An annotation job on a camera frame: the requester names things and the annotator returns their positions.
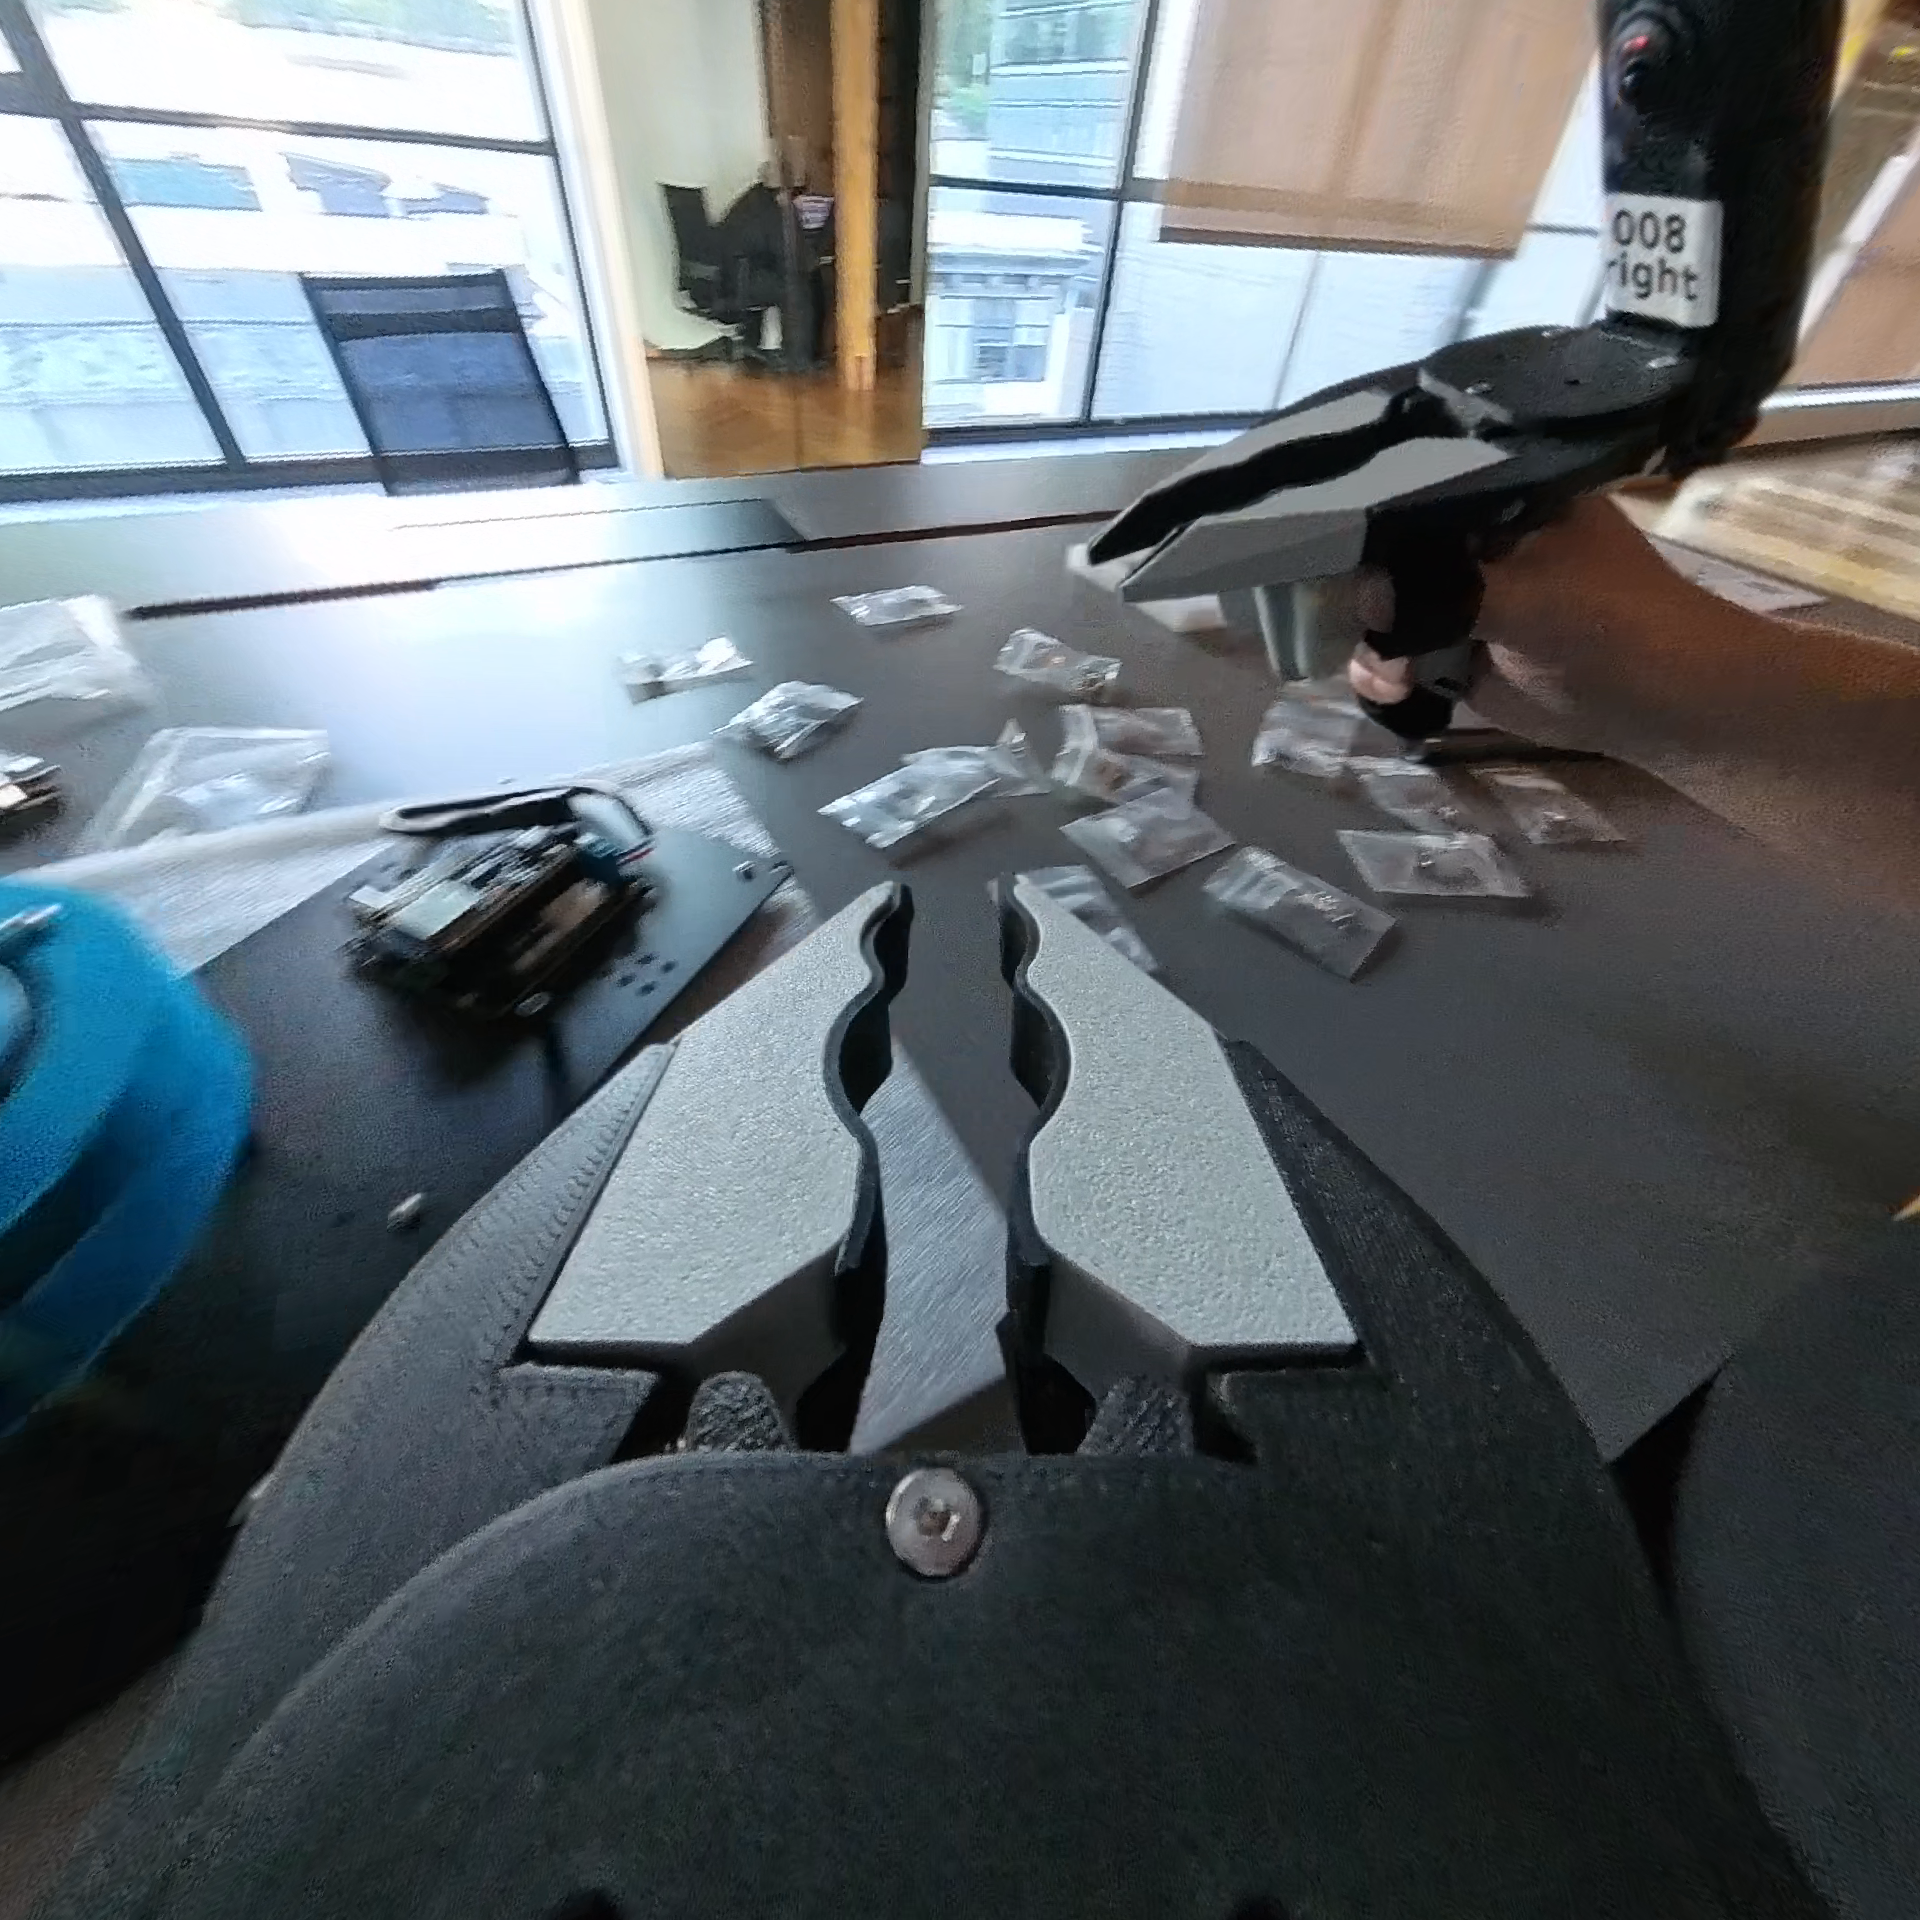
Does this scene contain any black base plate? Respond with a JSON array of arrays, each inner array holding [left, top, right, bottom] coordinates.
[[0, 816, 798, 1766]]

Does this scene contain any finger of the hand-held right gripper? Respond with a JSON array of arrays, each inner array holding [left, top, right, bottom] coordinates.
[[1087, 380, 1415, 563], [1120, 434, 1519, 607]]

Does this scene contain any black circuit board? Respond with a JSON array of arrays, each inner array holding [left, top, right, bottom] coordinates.
[[343, 833, 659, 1011]]

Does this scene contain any printed instruction booklet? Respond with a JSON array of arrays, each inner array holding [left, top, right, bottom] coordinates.
[[1650, 434, 1920, 617]]

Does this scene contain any small clear hardware bag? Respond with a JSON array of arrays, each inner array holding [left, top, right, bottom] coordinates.
[[0, 596, 154, 711]]

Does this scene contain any person's right hand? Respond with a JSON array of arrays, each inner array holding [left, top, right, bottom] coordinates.
[[1347, 487, 1670, 748]]

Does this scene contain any black office chair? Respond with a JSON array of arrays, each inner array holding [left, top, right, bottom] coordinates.
[[656, 143, 834, 369]]

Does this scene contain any white foam sheet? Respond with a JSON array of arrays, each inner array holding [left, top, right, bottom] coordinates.
[[0, 743, 819, 976]]

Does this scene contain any dark framed window wall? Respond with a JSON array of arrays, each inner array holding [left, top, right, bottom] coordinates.
[[0, 0, 1607, 506]]

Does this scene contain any person's right forearm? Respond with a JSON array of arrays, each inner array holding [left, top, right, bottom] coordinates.
[[1621, 518, 1920, 963]]

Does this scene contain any beige roller blind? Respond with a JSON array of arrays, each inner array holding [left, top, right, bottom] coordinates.
[[1158, 0, 1595, 260]]

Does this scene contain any black barrel plug cable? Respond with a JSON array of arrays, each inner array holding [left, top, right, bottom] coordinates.
[[380, 785, 659, 873]]

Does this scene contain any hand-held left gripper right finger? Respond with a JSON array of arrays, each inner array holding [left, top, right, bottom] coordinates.
[[996, 873, 1360, 1457]]

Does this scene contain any scatter of clear parts bags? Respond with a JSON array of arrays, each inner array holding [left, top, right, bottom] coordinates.
[[618, 585, 1629, 986]]

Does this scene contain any adjacent dark desk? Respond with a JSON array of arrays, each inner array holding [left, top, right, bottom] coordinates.
[[0, 464, 1173, 617]]

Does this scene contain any grey desk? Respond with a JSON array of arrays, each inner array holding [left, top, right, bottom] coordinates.
[[0, 518, 1920, 1465]]

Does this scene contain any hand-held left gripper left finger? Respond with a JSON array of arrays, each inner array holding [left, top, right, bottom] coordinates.
[[526, 880, 916, 1450]]

